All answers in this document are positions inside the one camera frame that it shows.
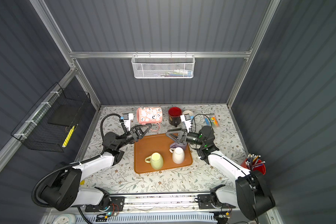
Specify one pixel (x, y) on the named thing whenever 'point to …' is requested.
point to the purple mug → (173, 144)
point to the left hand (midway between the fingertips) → (152, 127)
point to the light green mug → (156, 160)
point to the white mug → (178, 155)
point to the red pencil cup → (256, 164)
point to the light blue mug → (186, 112)
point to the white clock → (65, 219)
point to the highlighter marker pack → (212, 117)
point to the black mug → (174, 115)
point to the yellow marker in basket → (68, 136)
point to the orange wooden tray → (160, 143)
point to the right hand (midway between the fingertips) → (169, 136)
